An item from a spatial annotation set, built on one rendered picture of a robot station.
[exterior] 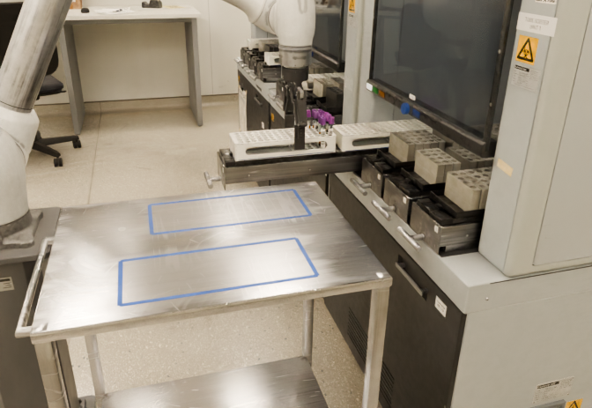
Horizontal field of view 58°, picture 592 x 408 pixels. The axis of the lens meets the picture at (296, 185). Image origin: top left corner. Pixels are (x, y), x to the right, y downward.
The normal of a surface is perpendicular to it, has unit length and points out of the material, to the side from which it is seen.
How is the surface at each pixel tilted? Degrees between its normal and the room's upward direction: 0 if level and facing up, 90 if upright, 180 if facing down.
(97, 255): 0
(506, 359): 90
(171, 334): 0
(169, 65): 90
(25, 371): 90
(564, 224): 90
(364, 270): 0
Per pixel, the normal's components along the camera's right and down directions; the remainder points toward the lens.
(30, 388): 0.28, 0.40
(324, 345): 0.01, -0.91
